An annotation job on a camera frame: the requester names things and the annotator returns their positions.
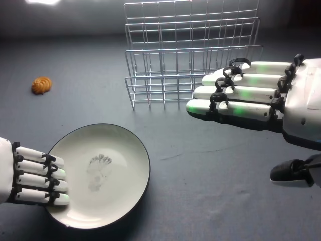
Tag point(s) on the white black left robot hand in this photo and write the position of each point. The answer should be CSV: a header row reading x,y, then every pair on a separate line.
x,y
27,165

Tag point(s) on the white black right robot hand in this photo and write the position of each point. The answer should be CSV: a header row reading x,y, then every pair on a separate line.
x,y
301,105

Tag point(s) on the orange swirl cookie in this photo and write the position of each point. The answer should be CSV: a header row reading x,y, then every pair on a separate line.
x,y
42,86

